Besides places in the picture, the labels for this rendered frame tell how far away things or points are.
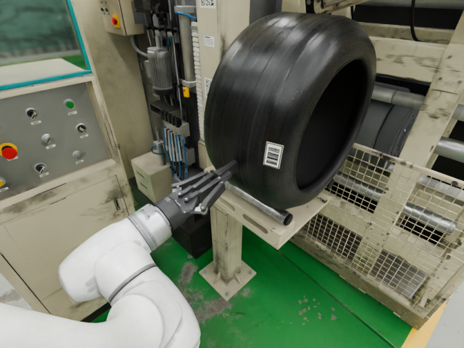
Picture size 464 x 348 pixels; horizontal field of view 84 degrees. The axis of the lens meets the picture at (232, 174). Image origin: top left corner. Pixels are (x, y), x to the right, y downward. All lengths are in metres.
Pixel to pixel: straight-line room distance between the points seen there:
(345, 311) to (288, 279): 0.36
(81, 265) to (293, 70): 0.56
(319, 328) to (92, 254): 1.40
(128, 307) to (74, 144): 0.84
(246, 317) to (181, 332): 1.20
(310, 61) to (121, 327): 0.59
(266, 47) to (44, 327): 0.63
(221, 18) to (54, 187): 0.86
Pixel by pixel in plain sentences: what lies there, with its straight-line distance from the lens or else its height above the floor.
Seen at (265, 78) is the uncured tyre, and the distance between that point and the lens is 0.62.
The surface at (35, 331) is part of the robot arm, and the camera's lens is 0.39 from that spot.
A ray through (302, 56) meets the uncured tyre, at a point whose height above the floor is 1.40.
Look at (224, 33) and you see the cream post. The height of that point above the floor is 1.41.
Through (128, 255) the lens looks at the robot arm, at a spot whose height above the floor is 1.12.
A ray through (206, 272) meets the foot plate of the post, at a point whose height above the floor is 0.02.
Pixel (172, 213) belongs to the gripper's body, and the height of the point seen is 1.13.
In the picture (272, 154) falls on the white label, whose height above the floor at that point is 1.21.
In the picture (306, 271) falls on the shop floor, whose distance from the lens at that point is 1.90.
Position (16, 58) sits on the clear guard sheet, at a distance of 1.08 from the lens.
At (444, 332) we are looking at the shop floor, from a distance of 2.02.
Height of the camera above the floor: 1.53
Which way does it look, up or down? 36 degrees down
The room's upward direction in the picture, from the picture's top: straight up
